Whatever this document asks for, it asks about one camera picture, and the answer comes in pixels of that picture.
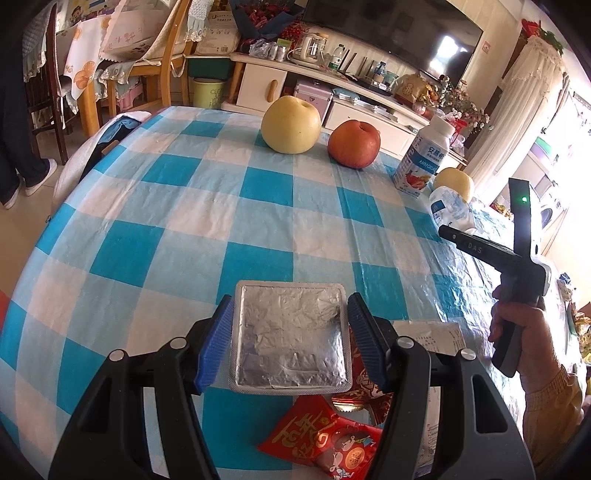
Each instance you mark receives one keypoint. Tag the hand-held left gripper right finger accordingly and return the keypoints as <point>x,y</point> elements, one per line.
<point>367,341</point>

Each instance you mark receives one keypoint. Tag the black flat television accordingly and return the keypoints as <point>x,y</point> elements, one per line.
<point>392,32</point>

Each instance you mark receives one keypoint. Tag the red mouse print packet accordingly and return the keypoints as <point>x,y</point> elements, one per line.
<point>314,438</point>

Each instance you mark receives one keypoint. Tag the person's right forearm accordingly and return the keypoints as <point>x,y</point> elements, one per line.
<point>554,415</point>

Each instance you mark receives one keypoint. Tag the white paper receipt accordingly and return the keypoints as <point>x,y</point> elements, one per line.
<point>434,337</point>

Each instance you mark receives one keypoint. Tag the white lace cover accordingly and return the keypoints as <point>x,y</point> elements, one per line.
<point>517,101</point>

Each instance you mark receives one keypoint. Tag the red flower bouquet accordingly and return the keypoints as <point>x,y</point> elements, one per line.
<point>263,18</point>

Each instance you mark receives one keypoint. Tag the red apple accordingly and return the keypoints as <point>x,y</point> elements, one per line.
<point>353,144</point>

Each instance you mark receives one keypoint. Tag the blue white checkered tablecloth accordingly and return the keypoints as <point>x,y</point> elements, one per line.
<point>194,221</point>

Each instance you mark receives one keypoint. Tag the dining table with printed cloth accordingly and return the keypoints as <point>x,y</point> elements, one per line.
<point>87,60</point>

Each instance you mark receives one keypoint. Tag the pale green bin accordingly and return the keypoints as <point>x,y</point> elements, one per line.
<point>208,94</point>

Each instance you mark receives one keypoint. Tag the red gold foil wrapper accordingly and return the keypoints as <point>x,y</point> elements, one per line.
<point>364,401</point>

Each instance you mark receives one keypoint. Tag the small yellow pear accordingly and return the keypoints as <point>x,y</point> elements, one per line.
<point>459,182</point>

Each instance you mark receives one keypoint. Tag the silver foil packet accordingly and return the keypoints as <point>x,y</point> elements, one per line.
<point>288,337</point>

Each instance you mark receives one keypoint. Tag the white printed carton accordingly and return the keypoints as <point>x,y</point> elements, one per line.
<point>217,34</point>

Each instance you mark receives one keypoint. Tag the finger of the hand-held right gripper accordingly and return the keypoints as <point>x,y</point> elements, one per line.
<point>480,244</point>

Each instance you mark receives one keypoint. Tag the cream television cabinet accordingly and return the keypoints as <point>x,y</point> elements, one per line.
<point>258,83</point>

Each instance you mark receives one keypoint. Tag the dried flower bunch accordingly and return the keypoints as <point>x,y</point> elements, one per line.
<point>461,106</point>

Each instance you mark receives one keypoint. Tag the white yogurt bottle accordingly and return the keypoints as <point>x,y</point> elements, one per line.
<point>418,161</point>

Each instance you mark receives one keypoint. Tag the large yellow pear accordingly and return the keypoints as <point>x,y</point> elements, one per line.
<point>291,124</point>

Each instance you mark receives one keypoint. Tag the crushed clear plastic bottle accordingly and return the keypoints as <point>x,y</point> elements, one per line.
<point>452,210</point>

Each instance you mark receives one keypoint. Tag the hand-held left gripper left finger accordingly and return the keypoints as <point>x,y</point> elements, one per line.
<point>214,341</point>

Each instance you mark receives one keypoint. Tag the gold ornament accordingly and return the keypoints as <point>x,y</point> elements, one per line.
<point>413,87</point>

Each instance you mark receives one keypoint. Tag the light wooden chair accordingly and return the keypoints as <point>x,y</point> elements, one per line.
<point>138,69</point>

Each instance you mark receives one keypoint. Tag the pink metal case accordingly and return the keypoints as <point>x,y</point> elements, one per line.
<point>311,99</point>

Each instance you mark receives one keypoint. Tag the clear water bottle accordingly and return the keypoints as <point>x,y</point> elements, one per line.
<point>338,57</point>

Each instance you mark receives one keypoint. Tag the glass electric kettle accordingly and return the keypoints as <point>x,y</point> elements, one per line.
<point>310,46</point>

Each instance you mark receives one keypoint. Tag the person's right hand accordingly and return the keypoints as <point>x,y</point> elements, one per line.
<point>540,341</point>

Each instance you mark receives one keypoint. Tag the white padded cloth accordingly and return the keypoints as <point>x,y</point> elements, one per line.
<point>78,161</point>

